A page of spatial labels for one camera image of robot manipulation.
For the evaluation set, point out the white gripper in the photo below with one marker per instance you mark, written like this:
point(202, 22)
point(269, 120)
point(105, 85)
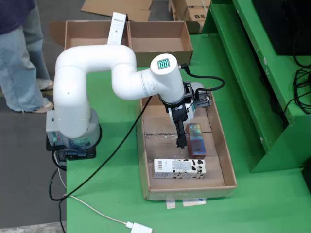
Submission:
point(176, 114)

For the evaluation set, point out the white cow print box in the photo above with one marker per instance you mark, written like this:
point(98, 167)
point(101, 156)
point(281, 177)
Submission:
point(179, 168)

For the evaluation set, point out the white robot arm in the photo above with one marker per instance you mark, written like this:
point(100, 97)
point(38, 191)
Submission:
point(73, 92)

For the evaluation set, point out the holographic brown box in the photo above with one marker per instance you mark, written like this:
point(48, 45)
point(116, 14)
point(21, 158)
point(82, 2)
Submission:
point(196, 142)

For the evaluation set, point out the shallow cardboard tray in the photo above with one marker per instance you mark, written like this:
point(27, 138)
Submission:
point(179, 187)

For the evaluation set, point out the empty cardboard box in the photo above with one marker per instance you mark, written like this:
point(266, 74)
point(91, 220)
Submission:
point(158, 41)

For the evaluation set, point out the stacked printed cardboard boxes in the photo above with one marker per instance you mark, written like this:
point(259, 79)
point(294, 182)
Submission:
point(192, 12)

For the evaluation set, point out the tall slim white box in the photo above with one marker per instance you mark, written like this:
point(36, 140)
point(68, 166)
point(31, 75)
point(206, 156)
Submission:
point(117, 29)

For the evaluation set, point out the opened flat cardboard box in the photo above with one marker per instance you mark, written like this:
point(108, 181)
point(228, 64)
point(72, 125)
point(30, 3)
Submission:
point(121, 7)

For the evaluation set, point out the cardboard box with side flap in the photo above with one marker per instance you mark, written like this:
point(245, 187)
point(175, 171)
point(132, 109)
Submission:
point(82, 31)

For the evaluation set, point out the white bottle teal label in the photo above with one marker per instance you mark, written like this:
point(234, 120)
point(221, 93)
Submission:
point(198, 85)

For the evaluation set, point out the wide white tape label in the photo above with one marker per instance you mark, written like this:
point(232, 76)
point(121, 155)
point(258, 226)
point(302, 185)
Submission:
point(194, 202)

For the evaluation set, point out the small white tape label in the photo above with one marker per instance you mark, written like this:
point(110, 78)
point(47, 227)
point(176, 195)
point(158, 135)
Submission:
point(170, 204)

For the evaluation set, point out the green metal shelf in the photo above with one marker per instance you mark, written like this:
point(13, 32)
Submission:
point(243, 72)

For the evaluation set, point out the white adapter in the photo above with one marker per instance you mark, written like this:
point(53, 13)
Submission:
point(141, 228)

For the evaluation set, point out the black monitor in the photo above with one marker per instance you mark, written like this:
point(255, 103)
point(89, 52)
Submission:
point(286, 24)

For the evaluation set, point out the person in jeans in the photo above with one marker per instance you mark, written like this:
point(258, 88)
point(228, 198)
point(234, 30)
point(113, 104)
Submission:
point(17, 60)

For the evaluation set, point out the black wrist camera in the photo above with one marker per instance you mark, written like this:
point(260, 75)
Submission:
point(202, 98)

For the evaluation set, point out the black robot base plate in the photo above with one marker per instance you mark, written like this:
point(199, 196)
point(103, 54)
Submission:
point(80, 155)

